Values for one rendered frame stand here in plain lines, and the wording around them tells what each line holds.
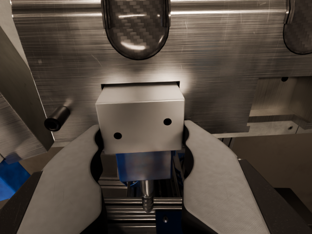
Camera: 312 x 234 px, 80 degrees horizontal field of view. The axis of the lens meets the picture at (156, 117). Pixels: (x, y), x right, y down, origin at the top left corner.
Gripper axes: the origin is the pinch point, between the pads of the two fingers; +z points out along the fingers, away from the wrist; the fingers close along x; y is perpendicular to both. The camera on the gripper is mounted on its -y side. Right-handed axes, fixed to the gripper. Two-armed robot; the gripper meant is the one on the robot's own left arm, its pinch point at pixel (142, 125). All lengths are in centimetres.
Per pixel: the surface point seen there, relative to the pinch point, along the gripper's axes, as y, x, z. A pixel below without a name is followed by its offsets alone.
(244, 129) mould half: 1.8, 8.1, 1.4
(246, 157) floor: 86, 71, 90
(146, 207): 9.9, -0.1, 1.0
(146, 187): 7.0, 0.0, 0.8
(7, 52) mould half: -3.6, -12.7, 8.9
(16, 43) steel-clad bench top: -4.1, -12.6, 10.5
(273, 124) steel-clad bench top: 7.2, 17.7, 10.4
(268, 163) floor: 93, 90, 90
